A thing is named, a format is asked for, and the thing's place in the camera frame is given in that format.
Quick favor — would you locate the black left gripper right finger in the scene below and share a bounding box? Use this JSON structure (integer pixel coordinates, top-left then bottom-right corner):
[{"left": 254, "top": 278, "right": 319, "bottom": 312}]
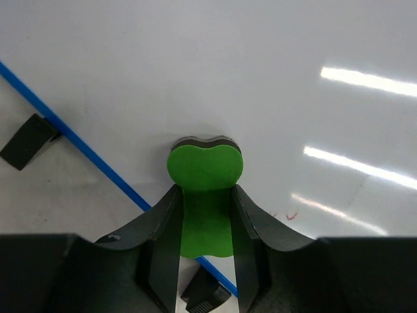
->
[{"left": 230, "top": 186, "right": 416, "bottom": 312}]

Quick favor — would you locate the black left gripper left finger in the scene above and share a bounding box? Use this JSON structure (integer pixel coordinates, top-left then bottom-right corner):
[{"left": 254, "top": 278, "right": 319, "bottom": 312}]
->
[{"left": 1, "top": 186, "right": 182, "bottom": 312}]

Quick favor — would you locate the green bone shaped eraser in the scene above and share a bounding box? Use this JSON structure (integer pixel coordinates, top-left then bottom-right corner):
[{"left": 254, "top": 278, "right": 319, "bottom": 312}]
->
[{"left": 167, "top": 136, "right": 244, "bottom": 258}]

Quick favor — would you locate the blue framed whiteboard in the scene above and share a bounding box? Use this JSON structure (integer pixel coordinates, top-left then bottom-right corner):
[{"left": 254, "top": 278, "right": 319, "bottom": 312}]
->
[{"left": 0, "top": 0, "right": 417, "bottom": 299}]

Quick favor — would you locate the black whiteboard foot near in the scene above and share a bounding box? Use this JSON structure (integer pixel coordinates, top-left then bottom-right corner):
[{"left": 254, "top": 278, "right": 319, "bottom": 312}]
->
[{"left": 180, "top": 267, "right": 231, "bottom": 313}]

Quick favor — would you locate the black whiteboard foot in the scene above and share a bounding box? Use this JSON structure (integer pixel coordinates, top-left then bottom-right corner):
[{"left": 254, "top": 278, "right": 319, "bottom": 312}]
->
[
  {"left": 180, "top": 267, "right": 231, "bottom": 313},
  {"left": 1, "top": 113, "right": 61, "bottom": 171}
]

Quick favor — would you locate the black whiteboard foot far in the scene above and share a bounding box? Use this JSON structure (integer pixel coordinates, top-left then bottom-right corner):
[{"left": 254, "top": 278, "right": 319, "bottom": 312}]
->
[{"left": 1, "top": 113, "right": 61, "bottom": 171}]

